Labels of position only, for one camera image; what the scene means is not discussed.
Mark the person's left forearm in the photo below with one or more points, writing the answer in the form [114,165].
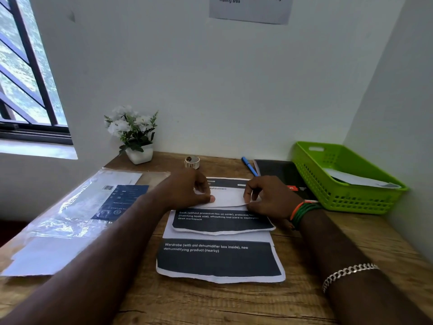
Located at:
[91,264]

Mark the green plastic basket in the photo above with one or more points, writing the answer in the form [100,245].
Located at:
[351,199]

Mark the small stamp sticker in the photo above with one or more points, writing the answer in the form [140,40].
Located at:
[390,185]

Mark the white flower plant in pot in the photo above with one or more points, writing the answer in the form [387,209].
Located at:
[132,131]

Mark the person's right hand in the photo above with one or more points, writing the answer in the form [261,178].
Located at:
[275,199]

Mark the clear plastic envelope wrapper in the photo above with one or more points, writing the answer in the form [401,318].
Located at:
[71,213]

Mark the orange and green thread wristbands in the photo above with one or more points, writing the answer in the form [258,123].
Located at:
[304,211]

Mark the person's right forearm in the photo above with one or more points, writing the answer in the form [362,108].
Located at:
[362,277]

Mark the window with metal bars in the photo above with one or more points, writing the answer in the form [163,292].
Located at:
[27,81]

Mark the person's left hand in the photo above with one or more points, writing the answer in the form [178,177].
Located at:
[181,192]

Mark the black notebook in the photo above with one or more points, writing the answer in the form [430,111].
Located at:
[277,169]

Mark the small tape roll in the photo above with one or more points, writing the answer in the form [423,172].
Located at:
[192,162]

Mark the stack of printed papers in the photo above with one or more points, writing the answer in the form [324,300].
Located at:
[220,260]

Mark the printed sheet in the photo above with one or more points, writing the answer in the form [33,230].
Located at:
[223,223]

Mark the paper notice on wall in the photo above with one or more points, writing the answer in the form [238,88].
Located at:
[250,10]

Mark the single white envelope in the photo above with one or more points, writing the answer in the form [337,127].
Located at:
[355,178]

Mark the blue pen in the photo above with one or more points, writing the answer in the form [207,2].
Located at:
[249,165]

